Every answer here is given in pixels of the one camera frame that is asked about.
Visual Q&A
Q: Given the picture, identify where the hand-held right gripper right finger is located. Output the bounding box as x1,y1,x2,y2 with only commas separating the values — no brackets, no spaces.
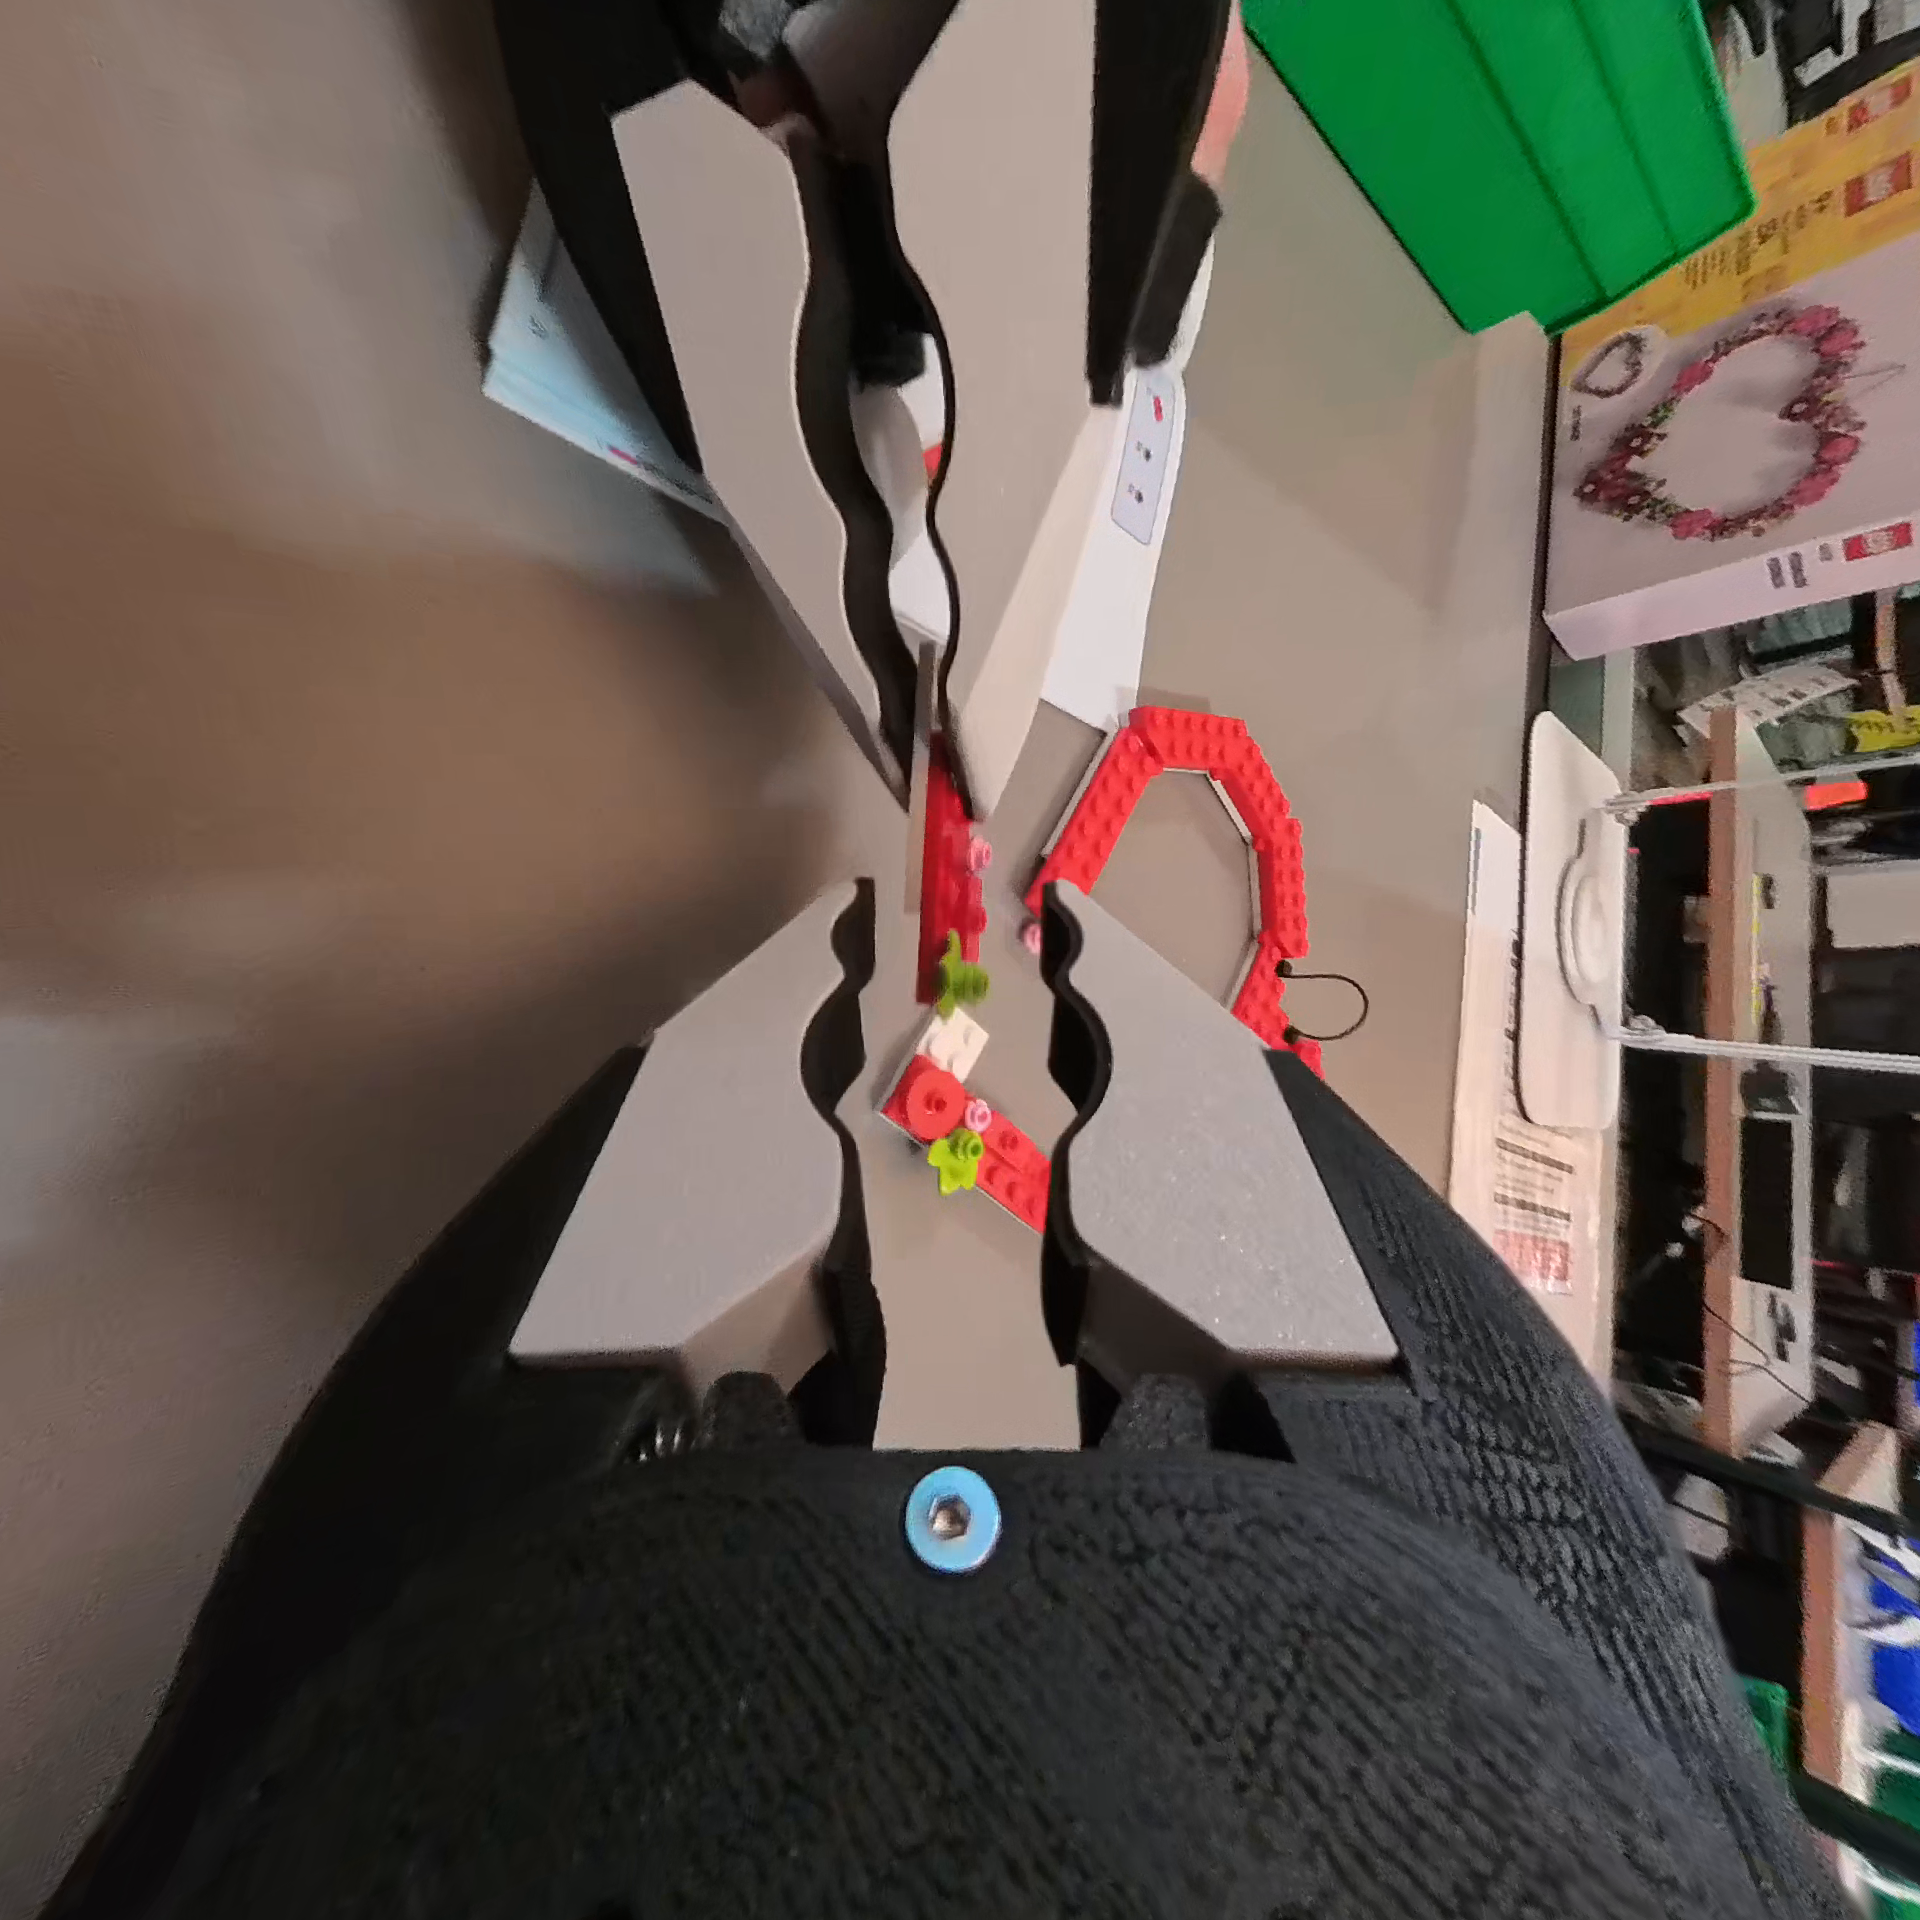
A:
1037,880,1408,1379

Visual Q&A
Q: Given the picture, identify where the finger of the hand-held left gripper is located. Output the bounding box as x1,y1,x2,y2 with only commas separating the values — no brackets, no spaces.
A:
885,0,1125,822
613,77,922,815

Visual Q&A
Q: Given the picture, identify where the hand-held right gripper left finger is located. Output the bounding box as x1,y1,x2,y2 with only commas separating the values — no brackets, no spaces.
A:
506,878,888,1404

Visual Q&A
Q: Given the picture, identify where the red lego segment with flowers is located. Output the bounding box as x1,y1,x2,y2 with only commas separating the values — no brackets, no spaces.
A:
877,731,1056,1235

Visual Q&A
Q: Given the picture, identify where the lego box with heart wreath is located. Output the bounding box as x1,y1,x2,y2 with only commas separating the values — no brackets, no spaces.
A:
1543,89,1920,662

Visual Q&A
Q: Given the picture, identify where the person's left hand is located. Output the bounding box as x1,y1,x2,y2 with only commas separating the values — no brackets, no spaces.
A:
1190,6,1249,181

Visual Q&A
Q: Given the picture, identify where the white printed paper sheet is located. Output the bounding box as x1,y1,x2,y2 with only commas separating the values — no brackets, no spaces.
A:
1445,800,1616,1408

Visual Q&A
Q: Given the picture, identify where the white instruction booklet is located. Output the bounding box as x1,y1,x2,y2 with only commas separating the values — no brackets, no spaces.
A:
479,187,1190,736

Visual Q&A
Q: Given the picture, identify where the green plastic bin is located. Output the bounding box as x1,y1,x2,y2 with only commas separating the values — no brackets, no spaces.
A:
1241,0,1758,335

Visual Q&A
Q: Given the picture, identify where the thin metal rod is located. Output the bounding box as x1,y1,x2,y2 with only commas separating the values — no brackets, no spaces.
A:
1601,766,1882,819
1616,1016,1920,1073

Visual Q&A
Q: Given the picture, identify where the thin black cord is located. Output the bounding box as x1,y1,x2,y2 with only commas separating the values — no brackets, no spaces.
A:
1274,967,1370,1047

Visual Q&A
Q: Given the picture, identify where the red lego heart frame half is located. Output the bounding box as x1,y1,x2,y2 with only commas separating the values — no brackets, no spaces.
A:
1024,704,1326,1076

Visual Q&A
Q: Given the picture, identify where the wooden shelf post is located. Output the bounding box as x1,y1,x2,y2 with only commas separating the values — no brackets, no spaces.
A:
1697,710,1820,1454

